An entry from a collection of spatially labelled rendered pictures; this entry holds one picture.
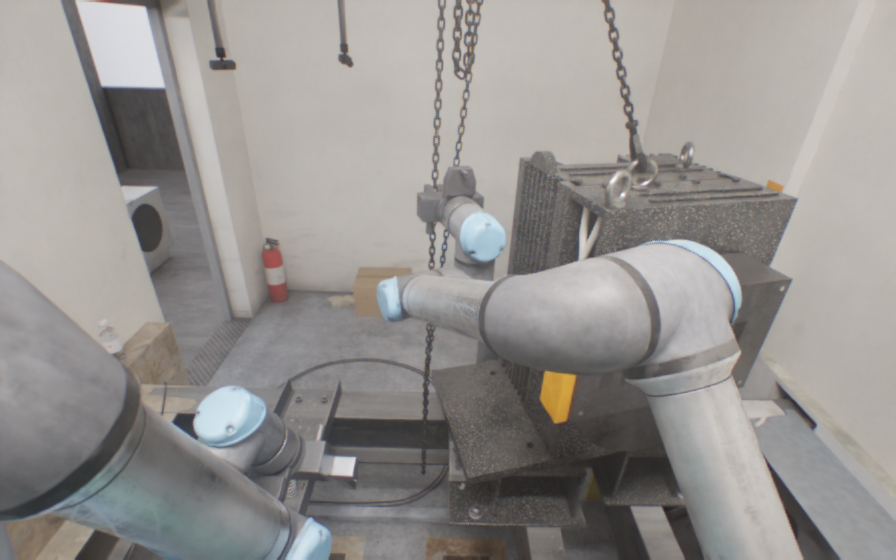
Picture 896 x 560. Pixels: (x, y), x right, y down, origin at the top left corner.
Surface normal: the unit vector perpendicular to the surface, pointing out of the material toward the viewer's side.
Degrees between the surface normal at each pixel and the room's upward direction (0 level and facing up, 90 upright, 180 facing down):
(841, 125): 90
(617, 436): 90
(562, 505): 0
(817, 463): 0
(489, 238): 88
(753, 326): 90
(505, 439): 0
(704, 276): 42
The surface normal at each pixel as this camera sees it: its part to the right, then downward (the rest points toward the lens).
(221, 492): 0.99, -0.11
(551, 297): -0.53, -0.41
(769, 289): 0.25, 0.47
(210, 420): -0.14, -0.62
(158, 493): 0.86, 0.31
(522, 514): 0.03, -0.88
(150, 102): 0.00, 0.48
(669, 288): 0.34, -0.34
